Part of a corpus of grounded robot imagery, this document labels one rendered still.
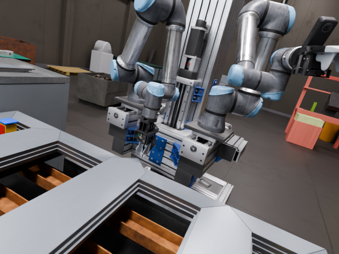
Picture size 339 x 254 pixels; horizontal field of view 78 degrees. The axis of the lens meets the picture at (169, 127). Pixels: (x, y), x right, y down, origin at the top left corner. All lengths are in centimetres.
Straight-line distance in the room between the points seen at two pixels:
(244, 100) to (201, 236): 68
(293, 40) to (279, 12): 1086
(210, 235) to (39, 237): 47
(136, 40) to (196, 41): 34
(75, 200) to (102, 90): 385
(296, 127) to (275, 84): 556
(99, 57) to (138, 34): 835
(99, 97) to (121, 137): 330
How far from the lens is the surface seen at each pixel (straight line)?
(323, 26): 76
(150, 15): 104
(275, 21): 114
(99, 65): 942
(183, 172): 111
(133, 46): 114
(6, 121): 124
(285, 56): 84
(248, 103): 112
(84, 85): 473
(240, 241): 77
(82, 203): 73
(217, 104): 108
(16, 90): 147
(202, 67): 131
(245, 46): 93
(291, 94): 1181
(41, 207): 73
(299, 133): 645
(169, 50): 106
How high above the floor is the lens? 134
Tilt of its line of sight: 18 degrees down
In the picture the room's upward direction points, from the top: 14 degrees clockwise
